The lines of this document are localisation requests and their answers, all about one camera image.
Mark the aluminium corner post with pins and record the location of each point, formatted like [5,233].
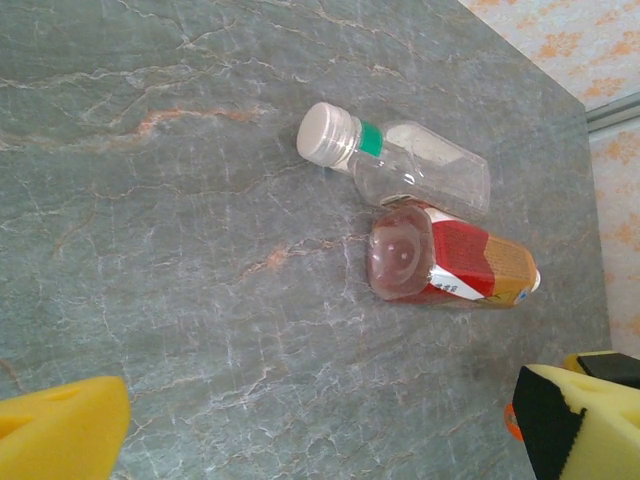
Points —
[615,112]

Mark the clear bottle green neck band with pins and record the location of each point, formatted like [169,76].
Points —
[425,170]

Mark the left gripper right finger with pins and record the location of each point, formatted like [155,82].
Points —
[595,435]

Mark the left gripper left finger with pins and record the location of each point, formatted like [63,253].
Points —
[55,435]

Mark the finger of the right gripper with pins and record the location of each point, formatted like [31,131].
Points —
[615,367]

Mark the red and gold tea bottle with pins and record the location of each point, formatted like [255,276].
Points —
[465,255]

